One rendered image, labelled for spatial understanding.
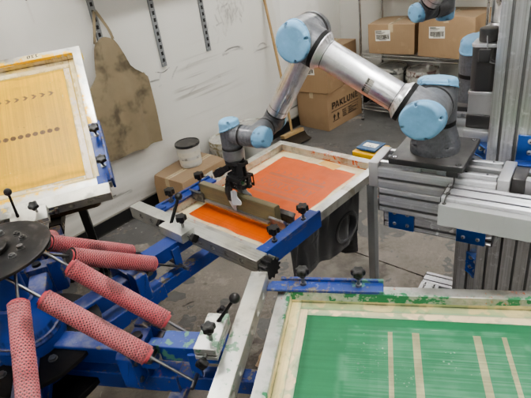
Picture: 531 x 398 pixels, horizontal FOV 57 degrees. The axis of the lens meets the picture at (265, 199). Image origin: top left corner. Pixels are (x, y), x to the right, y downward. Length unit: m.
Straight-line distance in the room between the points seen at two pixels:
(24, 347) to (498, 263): 1.52
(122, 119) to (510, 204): 2.94
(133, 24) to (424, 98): 2.85
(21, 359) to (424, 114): 1.13
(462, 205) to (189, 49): 3.12
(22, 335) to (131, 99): 2.79
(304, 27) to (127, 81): 2.52
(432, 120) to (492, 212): 0.31
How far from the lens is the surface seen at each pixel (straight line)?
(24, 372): 1.23
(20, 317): 1.27
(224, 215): 1.96
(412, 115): 1.39
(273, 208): 1.75
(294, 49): 1.46
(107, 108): 3.76
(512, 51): 1.64
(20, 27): 3.54
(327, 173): 2.18
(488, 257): 1.95
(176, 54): 4.16
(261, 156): 2.34
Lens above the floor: 1.93
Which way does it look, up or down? 29 degrees down
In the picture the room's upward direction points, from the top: 8 degrees counter-clockwise
